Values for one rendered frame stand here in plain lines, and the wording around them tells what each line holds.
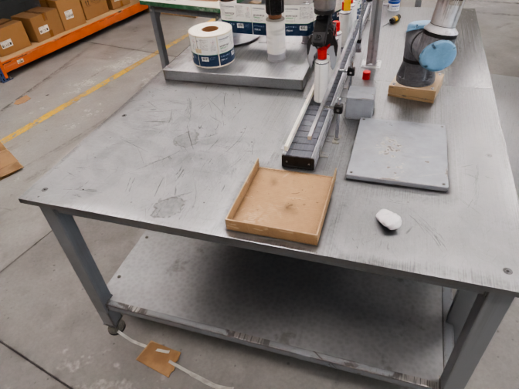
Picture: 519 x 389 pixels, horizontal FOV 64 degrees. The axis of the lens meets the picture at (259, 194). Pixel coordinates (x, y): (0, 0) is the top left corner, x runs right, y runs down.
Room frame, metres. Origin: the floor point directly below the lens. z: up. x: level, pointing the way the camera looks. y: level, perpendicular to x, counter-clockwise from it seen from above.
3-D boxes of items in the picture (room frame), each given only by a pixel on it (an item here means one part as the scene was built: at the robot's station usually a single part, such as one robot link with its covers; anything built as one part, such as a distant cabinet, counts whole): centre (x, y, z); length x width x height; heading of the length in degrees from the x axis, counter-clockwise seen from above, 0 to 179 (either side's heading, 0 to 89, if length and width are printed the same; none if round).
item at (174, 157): (1.78, -0.29, 0.82); 2.10 x 1.50 x 0.02; 159
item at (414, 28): (1.57, -0.67, 1.04); 0.13 x 0.12 x 0.14; 178
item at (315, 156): (1.86, -0.43, 0.85); 1.65 x 0.11 x 0.05; 159
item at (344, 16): (1.97, -0.47, 0.98); 0.05 x 0.05 x 0.20
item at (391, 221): (0.81, -0.35, 0.85); 0.08 x 0.07 x 0.04; 166
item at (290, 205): (0.93, -0.07, 0.85); 0.30 x 0.26 x 0.04; 159
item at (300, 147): (1.86, -0.43, 0.86); 1.65 x 0.08 x 0.04; 159
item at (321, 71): (1.45, -0.27, 0.98); 0.05 x 0.05 x 0.20
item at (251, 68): (2.14, -0.05, 0.86); 0.80 x 0.67 x 0.05; 159
